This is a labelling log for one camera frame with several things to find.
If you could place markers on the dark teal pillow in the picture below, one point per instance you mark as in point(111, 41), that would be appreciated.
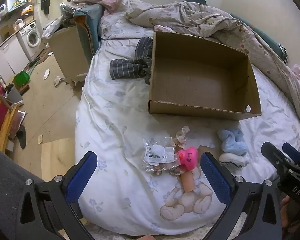
point(262, 35)

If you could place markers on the white fluffy sock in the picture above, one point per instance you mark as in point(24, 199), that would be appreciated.
point(231, 160)

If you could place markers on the wooden chair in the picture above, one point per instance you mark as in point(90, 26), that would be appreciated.
point(5, 127)

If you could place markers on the brown cardboard box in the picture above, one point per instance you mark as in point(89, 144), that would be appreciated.
point(202, 85)

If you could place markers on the white floral duvet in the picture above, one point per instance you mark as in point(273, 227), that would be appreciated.
point(110, 120)

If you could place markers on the grey striped cloth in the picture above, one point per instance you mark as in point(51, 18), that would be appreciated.
point(125, 67)

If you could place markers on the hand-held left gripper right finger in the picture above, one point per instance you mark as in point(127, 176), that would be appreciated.
point(215, 177)

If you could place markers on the tan cylinder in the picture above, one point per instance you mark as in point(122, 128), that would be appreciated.
point(188, 182)

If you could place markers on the white crumpled tissue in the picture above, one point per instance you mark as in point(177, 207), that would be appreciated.
point(58, 80)
point(47, 73)

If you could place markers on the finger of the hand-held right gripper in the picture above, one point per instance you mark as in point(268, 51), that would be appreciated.
point(272, 152)
point(292, 152)

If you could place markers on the white kitchen cabinet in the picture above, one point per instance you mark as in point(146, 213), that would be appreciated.
point(7, 55)

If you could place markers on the white washing machine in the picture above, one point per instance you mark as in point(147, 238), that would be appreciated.
point(32, 38)

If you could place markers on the black hanging garment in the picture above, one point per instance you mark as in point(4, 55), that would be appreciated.
point(45, 2)

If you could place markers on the beige frilly scrunchie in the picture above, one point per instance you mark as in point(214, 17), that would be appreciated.
point(176, 172)
point(182, 136)

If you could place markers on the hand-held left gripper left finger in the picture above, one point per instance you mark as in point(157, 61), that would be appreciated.
point(81, 177)

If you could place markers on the pink heart-shaped duck toy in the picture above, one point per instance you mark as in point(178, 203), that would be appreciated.
point(188, 158)

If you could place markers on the black slipper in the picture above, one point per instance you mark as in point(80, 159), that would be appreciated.
point(22, 137)

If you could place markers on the clear plastic bag white label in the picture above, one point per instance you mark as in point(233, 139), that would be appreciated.
point(160, 152)

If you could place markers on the beige printed quilt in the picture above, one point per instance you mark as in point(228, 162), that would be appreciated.
point(190, 15)

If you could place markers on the blue fluffy sock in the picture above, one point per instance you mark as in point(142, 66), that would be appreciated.
point(231, 140)

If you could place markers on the person's right hand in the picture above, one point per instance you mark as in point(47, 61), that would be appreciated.
point(285, 211)

